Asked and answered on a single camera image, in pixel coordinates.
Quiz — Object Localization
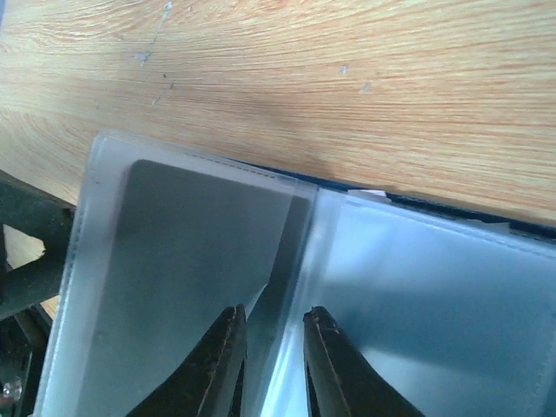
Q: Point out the blue leather card holder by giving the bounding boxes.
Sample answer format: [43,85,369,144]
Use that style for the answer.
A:
[34,130,555,416]

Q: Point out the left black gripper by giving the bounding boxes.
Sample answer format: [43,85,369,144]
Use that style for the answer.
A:
[1,171,76,416]

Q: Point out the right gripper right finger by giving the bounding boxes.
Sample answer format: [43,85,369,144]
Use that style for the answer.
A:
[303,306,422,416]

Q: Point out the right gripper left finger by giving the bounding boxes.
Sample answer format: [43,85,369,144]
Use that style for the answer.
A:
[129,304,247,417]

